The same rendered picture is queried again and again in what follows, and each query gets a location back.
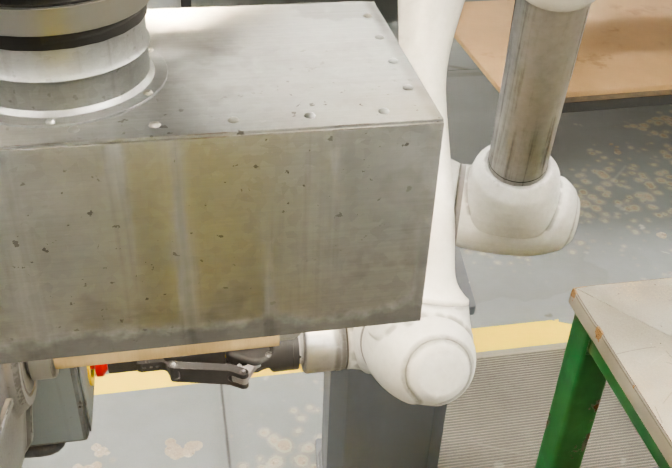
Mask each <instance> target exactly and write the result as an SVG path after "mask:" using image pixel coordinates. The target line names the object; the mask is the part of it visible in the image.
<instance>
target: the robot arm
mask: <svg viewBox="0 0 672 468"><path fill-rule="evenodd" d="M594 1H595V0H516V4H515V9H514V15H513V21H512V26H511V32H510V38H509V43H508V49H507V55H506V60H505V66H504V72H503V77H502V83H501V89H500V94H499V100H498V106H497V111H496V117H495V123H494V128H493V134H492V140H491V145H489V146H487V147H486V148H484V149H483V150H482V151H481V152H480V153H479V154H478V155H477V157H476V159H475V161H474V162H473V164H472V165H470V164H460V163H458V162H456V161H455V160H453V159H451V158H450V145H449V132H448V119H447V105H446V76H447V67H448V60H449V55H450V50H451V46H452V42H453V38H454V35H455V31H456V28H457V25H458V21H459V18H460V15H461V12H462V8H463V5H464V2H465V0H398V24H399V45H400V47H401V48H402V50H403V52H404V53H405V55H406V57H407V58H408V60H409V62H410V63H411V65H412V67H413V68H414V70H415V72H416V73H417V75H418V77H419V78H420V80H421V82H422V83H423V85H424V87H425V88H426V90H427V92H428V93H429V95H430V97H431V98H432V100H433V102H434V103H435V105H436V107H437V108H438V110H439V112H440V114H441V115H442V117H443V119H444V129H443V138H442V146H441V154H440V162H439V171H438V179H437V187H436V195H435V204H434V212H433V220H432V228H431V237H430V245H429V253H428V261H427V270H426V278H425V286H424V294H423V303H422V311H421V319H420V321H412V322H402V323H393V324H383V325H373V326H364V327H354V328H344V329H335V330H325V331H315V332H306V333H301V334H300V335H299V336H298V337H296V338H295V339H293V340H283V341H280V342H279V346H272V347H263V348H253V349H244V350H235V351H225V352H216V353H206V354H197V355H187V356H178V357H168V358H159V359H150V360H140V361H131V362H121V363H112V364H107V365H108V371H109V374H113V373H121V372H130V371H138V372H149V371H158V370H165V371H167V372H168V374H169V376H170V379H171V381H173V382H189V383H206V384H226V385H232V386H235V387H238V388H241V389H247V388H248V387H249V379H250V378H251V376H252V375H253V373H257V372H260V371H262V370H264V369H267V368H270V370H271V371H272V372H279V371H288V370H296V369H299V365H300V364H301V367H302V370H303V372H304V373H307V374H309V373H318V372H326V371H334V370H336V371H341V370H342V369H359V370H362V371H363V372H365V373H367V374H372V375H373V377H374V378H375V380H376V381H377V382H378V383H379V384H380V385H381V386H382V387H383V388H384V389H385V390H386V391H388V392H389V393H390V394H392V395H393V396H394V397H396V398H398V399H399V400H401V401H403V402H406V403H408V404H413V405H416V404H419V405H429V406H442V405H445V404H448V403H450V402H452V401H454V400H456V399H457V398H458V397H460V396H461V395H462V394H463V393H464V392H465V391H466V389H467V388H468V387H469V385H470V383H471V381H472V379H473V376H474V373H475V368H476V350H475V345H474V340H473V334H472V330H471V323H470V314H469V299H468V298H467V297H466V296H465V295H464V294H463V292H462V291H461V290H460V288H459V286H458V284H457V281H456V276H455V246H456V247H461V248H465V249H469V250H475V251H480V252H486V253H493V254H502V255H513V256H537V255H543V254H547V253H551V252H555V251H557V250H560V249H562V248H563V247H564V246H565V245H567V244H568V243H570V242H571V240H572V239H573V237H574V234H575V232H576V229H577V225H578V221H579V215H580V199H579V197H578V195H577V192H576V189H575V188H574V187H573V185H572V184H571V183H570V182H569V181H568V180H567V179H566V178H564V177H562V176H560V172H559V168H558V166H557V164H556V162H555V160H554V159H553V158H552V157H551V156H550V154H551V150H552V147H553V143H554V139H555V135H556V131H557V128H558V124H559V120H560V116H561V112H562V109H563V105H564V101H565V97H566V93H567V90H568V86H569V82H570V80H571V77H572V74H573V70H574V66H575V62H576V58H577V55H578V51H579V47H580V43H581V39H582V36H583V32H584V28H585V24H586V21H587V17H588V13H589V9H590V5H591V3H593V2H594ZM460 165H461V169H460ZM459 172H460V176H459ZM458 180H459V183H458ZM457 187H458V190H457ZM456 194H457V197H456ZM455 201H456V205H455ZM454 209H455V212H454ZM225 354H226V358H225Z"/></svg>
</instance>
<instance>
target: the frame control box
mask: <svg viewBox="0 0 672 468"><path fill-rule="evenodd" d="M94 383H95V369H91V370H90V366H83V367H74V368H65V369H59V373H58V376H57V377H56V378H53V379H43V380H37V390H36V396H35V400H34V402H33V404H32V409H33V442H32V443H31V445H30V447H29V448H28V450H27V451H26V453H25V457H24V458H34V457H44V456H50V455H53V454H55V453H57V452H59V451H60V450H61V449H62V448H63V447H64V446H65V443H66V442H75V441H83V440H86V439H88V436H89V431H92V420H93V401H94Z"/></svg>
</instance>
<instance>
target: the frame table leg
mask: <svg viewBox="0 0 672 468"><path fill-rule="evenodd" d="M589 340H590V337H589V335H588V333H587V332H586V330H585V328H584V327H583V325H582V324H581V322H580V320H579V319H578V317H577V316H576V314H574V318H573V322H572V326H571V330H570V334H569V338H568V342H567V345H566V349H565V353H564V357H563V361H562V365H561V369H560V373H559V376H558V380H557V384H556V388H555V392H554V396H553V400H552V404H551V407H550V411H549V415H548V419H547V423H546V427H545V431H544V435H543V439H542V442H541V446H540V450H539V454H538V458H537V462H536V466H535V468H580V466H581V463H582V460H583V456H584V453H585V450H586V446H587V443H588V440H589V437H590V433H591V430H592V427H593V423H594V420H595V417H596V414H597V410H598V407H599V404H600V400H601V397H602V394H603V390H604V387H605V384H606V379H605V377H604V376H603V374H602V372H601V371H600V369H599V367H598V366H597V364H596V362H595V361H594V359H593V357H592V356H591V354H590V353H588V352H587V347H588V343H589Z"/></svg>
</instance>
